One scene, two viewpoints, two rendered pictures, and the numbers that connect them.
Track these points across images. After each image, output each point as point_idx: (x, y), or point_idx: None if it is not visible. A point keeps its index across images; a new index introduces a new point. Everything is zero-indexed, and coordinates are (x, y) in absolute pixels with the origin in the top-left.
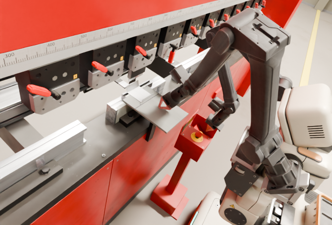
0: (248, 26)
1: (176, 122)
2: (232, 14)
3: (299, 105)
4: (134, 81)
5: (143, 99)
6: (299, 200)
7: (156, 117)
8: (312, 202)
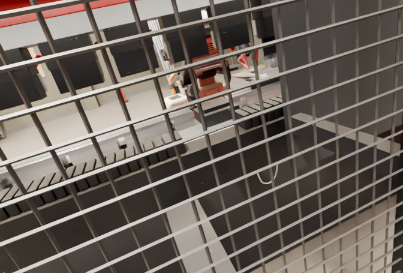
0: None
1: (247, 70)
2: (37, 69)
3: (207, 15)
4: (273, 68)
5: (269, 67)
6: (185, 96)
7: (261, 69)
8: (185, 88)
